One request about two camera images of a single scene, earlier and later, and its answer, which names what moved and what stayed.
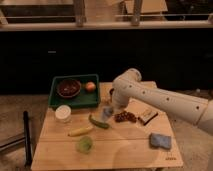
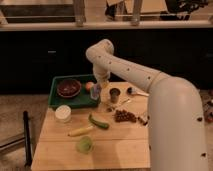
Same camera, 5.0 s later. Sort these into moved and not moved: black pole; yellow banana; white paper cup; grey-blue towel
Moved: grey-blue towel
Not moved: yellow banana; white paper cup; black pole
